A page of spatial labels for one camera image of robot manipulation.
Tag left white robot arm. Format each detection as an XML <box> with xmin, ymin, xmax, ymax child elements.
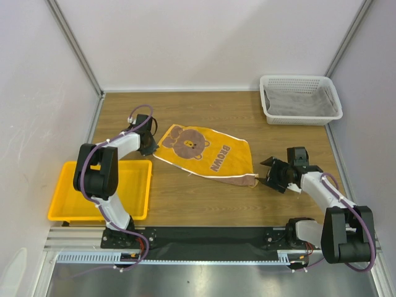
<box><xmin>73</xmin><ymin>114</ymin><xmax>158</xmax><ymax>248</ymax></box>

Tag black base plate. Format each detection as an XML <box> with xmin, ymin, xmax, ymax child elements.
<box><xmin>100</xmin><ymin>226</ymin><xmax>314</xmax><ymax>262</ymax></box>

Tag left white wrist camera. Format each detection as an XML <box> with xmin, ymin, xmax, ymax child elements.
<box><xmin>127</xmin><ymin>116</ymin><xmax>136</xmax><ymax>124</ymax></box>

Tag brown towel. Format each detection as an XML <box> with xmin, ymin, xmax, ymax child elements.
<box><xmin>153</xmin><ymin>124</ymin><xmax>259</xmax><ymax>187</ymax></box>

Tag yellow plastic bin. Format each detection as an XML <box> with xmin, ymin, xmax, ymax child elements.
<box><xmin>48</xmin><ymin>160</ymin><xmax>152</xmax><ymax>222</ymax></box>

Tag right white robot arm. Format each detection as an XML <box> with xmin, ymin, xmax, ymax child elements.
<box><xmin>259</xmin><ymin>147</ymin><xmax>376</xmax><ymax>269</ymax></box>

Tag grey towel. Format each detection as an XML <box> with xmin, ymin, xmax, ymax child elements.
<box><xmin>264</xmin><ymin>87</ymin><xmax>337</xmax><ymax>117</ymax></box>

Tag white perforated basket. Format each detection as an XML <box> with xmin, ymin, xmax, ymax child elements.
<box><xmin>259</xmin><ymin>75</ymin><xmax>343</xmax><ymax>126</ymax></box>

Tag aluminium frame rail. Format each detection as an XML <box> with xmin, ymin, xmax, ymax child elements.
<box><xmin>45</xmin><ymin>0</ymin><xmax>105</xmax><ymax>97</ymax></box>

